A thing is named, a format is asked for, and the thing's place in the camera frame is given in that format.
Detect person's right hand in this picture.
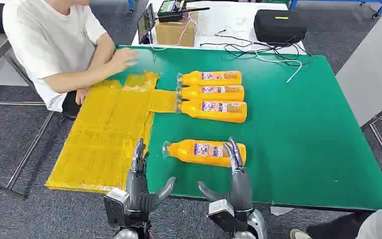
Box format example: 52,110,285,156
106,48,140,74

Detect person's left hand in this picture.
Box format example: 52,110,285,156
75,87,90,106

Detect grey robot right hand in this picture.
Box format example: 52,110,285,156
196,137,254,214

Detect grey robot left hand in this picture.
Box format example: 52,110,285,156
125,138,176,221

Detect orange drink bottle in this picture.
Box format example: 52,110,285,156
177,70,242,87
176,85,245,102
162,139,247,168
176,99,248,124

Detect black tablet on stand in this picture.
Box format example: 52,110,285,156
137,3,156,45

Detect yellow plastic sheet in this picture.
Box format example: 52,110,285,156
45,71,178,194

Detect brown cardboard box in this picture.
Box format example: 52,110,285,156
154,12,199,48

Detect person seated at table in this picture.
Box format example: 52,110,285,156
2,0,140,121

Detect black remote controller with antenna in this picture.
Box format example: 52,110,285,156
156,0,211,23

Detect green table mat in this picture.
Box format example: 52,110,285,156
107,45,382,212

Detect white table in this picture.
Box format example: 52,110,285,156
130,0,307,55

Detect person standing beside table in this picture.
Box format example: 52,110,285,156
289,205,382,239

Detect grey side table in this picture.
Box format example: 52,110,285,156
335,5,382,128

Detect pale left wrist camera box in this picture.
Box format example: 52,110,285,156
103,188,131,229

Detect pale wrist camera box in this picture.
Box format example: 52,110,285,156
206,199,237,232
103,188,131,229

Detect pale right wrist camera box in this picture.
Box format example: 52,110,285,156
206,199,237,232

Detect white table corner bracket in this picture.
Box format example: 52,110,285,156
270,206,294,217

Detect thin pink cable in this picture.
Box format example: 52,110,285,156
151,13,199,51

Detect grey metal leg frame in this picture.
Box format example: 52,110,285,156
0,99,55,201

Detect white cable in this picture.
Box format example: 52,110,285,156
253,48,303,84

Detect tangled black cables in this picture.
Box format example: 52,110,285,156
199,29,314,67

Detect blue metal frame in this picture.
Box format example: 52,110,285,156
288,0,382,19

